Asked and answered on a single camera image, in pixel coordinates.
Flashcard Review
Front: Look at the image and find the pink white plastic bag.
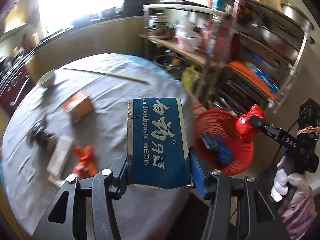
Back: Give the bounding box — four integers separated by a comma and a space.
175, 17, 212, 54

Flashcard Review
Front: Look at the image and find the dark plastic bag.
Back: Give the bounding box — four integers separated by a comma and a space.
26, 116, 57, 155

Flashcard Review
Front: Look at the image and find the white ceramic bowl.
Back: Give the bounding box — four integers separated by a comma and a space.
39, 69, 55, 88

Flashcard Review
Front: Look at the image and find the steel pot on shelf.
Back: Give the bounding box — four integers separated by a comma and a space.
146, 12, 175, 40

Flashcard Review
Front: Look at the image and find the right hand white glove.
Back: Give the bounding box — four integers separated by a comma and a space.
270, 155, 318, 233

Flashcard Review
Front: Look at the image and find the orange medicine box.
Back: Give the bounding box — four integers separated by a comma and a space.
62, 90, 94, 124

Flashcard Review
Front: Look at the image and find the grey tablecloth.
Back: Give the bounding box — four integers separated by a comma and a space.
2, 54, 194, 235

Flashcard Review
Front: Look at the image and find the blue toothpaste box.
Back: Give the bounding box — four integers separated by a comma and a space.
126, 98, 191, 190

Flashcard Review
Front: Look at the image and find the black microwave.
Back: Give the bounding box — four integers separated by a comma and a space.
123, 0, 153, 13

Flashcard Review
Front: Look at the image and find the red plastic basket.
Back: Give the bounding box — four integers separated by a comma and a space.
194, 109, 254, 176

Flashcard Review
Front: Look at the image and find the metal storage shelf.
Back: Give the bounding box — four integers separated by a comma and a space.
143, 0, 314, 114

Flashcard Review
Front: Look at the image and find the blue plastic bag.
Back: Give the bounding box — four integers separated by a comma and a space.
200, 133, 234, 166

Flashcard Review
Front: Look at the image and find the maroon oven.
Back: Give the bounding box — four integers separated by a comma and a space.
1, 65, 35, 117

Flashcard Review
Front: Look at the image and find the white rectangular carton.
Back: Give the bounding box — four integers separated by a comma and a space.
47, 135, 74, 183

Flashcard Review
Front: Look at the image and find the orange snack wrapper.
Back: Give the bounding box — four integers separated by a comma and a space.
73, 145, 98, 180

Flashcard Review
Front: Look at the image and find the long bamboo stick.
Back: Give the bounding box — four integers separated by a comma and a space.
63, 67, 149, 84

